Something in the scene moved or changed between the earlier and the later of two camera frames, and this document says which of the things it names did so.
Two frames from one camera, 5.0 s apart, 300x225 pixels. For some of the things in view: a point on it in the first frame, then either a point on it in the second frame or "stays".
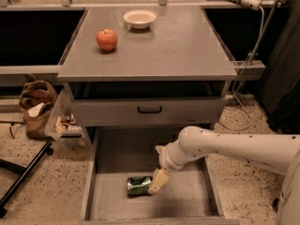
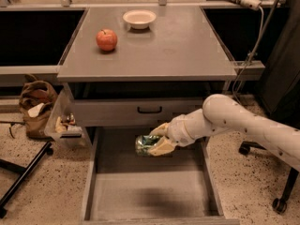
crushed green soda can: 138,186 -> 143,142
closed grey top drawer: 148,112 stays
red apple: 106,39 stays
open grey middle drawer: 187,197 stays
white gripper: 166,158 -> 177,130
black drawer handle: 149,112 stays
